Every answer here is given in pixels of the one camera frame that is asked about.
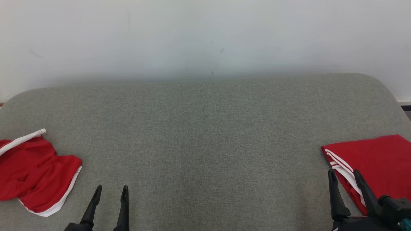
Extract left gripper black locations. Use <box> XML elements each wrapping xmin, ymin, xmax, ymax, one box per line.
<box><xmin>64</xmin><ymin>185</ymin><xmax>130</xmax><ymax>231</ymax></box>

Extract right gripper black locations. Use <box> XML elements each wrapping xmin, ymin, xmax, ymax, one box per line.
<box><xmin>328</xmin><ymin>169</ymin><xmax>399</xmax><ymax>231</ymax></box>

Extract red basketball jersey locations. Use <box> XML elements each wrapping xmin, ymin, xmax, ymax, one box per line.
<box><xmin>321</xmin><ymin>134</ymin><xmax>411</xmax><ymax>216</ymax></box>

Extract red shorts with white trim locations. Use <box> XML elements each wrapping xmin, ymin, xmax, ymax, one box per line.
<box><xmin>0</xmin><ymin>128</ymin><xmax>83</xmax><ymax>218</ymax></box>

